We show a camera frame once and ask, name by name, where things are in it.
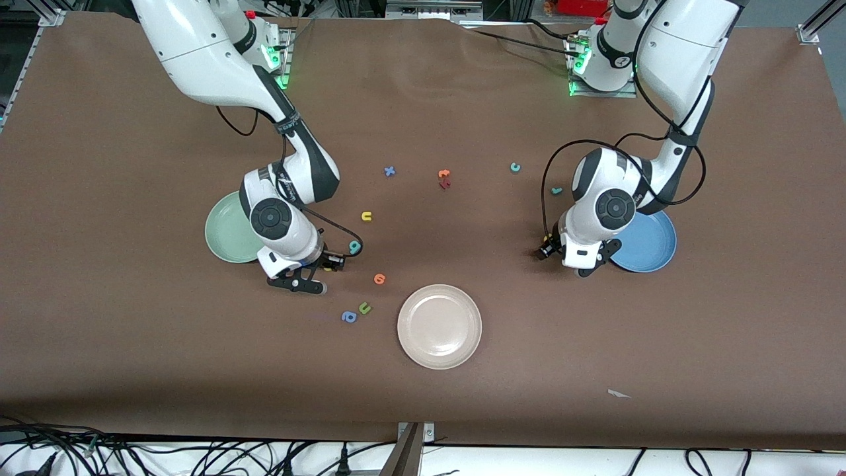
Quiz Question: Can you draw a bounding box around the blue plate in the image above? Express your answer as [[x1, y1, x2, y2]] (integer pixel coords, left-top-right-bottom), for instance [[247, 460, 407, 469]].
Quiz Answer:
[[608, 210, 677, 273]]

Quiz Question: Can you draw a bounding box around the green plate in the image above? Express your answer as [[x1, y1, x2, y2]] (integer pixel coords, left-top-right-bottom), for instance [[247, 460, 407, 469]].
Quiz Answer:
[[204, 190, 268, 264]]

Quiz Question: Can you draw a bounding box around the beige plate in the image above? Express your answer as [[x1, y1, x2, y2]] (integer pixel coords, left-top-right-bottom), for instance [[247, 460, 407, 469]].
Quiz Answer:
[[397, 284, 482, 370]]

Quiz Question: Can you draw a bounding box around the red box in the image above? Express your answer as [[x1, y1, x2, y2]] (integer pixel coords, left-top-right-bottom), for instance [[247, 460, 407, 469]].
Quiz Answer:
[[555, 0, 610, 17]]

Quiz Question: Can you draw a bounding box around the grey metal device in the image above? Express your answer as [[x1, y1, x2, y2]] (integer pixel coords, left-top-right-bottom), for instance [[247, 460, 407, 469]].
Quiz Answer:
[[385, 0, 484, 20]]

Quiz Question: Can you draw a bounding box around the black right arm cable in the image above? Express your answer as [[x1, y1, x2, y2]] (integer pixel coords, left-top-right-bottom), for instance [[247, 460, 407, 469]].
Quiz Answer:
[[217, 106, 363, 258]]

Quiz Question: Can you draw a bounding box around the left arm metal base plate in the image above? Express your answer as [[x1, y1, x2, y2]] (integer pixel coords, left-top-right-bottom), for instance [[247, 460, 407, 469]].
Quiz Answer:
[[567, 34, 638, 99]]

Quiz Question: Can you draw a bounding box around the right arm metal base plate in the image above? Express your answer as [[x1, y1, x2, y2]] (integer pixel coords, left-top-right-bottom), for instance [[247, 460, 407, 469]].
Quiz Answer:
[[268, 28, 292, 91]]

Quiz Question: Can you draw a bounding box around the metal table bracket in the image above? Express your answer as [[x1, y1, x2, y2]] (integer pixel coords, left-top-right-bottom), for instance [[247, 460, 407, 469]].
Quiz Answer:
[[380, 422, 436, 476]]

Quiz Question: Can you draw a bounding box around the black cable on table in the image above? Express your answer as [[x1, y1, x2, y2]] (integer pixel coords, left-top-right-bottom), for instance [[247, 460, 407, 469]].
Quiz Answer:
[[463, 19, 582, 54]]

